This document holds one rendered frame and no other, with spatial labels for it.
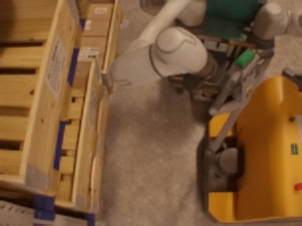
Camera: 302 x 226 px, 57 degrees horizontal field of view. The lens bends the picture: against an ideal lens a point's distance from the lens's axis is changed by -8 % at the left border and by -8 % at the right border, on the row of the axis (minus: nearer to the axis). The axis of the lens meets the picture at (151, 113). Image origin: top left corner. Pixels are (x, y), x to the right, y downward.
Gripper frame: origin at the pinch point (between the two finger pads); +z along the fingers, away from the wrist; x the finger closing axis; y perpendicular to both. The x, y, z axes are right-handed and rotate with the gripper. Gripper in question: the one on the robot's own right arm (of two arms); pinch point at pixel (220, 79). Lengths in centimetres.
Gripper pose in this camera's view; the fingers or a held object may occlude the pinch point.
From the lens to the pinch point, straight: 108.9
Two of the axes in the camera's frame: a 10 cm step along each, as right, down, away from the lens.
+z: 5.4, 1.6, 8.3
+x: -6.6, -5.3, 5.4
